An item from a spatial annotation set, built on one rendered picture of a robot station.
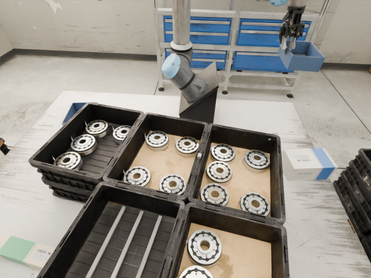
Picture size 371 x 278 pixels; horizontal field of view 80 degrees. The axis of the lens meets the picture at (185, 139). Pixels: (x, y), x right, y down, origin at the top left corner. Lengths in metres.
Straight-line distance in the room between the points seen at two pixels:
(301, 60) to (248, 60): 1.65
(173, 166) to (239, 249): 0.39
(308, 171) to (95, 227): 0.90
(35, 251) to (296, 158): 1.09
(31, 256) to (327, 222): 1.09
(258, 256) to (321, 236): 0.35
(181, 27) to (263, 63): 1.81
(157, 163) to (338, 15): 3.41
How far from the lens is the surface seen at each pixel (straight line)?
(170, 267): 0.66
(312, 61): 1.24
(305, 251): 1.01
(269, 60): 2.88
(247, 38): 2.73
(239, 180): 0.92
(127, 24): 3.70
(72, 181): 0.96
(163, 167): 0.93
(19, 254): 1.00
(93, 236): 0.83
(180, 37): 1.22
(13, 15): 4.47
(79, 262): 0.82
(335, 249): 1.07
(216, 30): 2.66
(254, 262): 0.79
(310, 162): 1.16
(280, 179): 0.84
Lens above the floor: 1.55
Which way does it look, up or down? 44 degrees down
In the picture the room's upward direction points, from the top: 1 degrees clockwise
